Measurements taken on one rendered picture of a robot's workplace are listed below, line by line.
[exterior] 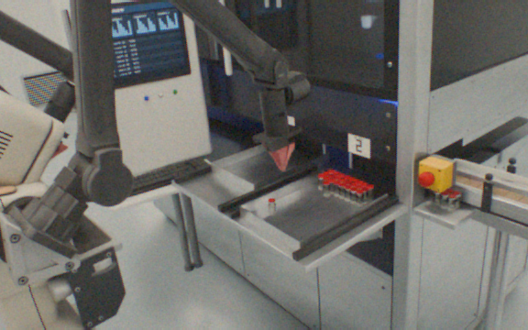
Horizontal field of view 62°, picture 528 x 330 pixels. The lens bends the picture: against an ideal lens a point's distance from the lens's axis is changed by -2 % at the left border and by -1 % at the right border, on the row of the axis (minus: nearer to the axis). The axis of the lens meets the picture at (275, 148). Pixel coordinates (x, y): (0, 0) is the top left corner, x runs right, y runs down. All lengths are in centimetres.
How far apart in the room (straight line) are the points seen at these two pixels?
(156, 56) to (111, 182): 110
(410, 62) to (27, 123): 87
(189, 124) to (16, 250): 125
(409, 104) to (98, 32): 80
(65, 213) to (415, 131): 87
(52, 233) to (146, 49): 114
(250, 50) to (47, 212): 47
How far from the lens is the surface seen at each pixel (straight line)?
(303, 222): 126
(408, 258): 143
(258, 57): 92
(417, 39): 118
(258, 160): 166
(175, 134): 191
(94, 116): 76
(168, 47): 183
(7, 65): 631
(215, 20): 86
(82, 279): 98
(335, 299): 181
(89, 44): 74
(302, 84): 104
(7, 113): 87
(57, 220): 77
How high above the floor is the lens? 154
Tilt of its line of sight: 22 degrees down
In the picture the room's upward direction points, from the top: 5 degrees counter-clockwise
